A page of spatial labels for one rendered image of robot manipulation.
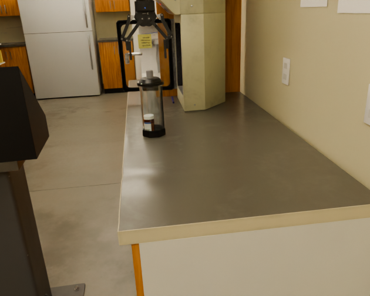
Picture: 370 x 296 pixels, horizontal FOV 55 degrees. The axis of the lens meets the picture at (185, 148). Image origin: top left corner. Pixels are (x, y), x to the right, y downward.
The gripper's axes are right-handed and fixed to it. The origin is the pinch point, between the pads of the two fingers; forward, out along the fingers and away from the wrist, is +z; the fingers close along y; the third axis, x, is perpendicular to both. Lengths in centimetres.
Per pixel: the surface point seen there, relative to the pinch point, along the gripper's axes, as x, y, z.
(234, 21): -71, -52, -9
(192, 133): 3.0, -16.3, 32.6
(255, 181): 52, -29, 32
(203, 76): -33.4, -27.4, 15.1
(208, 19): -36.2, -30.6, -11.7
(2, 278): 14, 69, 88
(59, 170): -189, 92, 128
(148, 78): 1.4, 0.4, 8.6
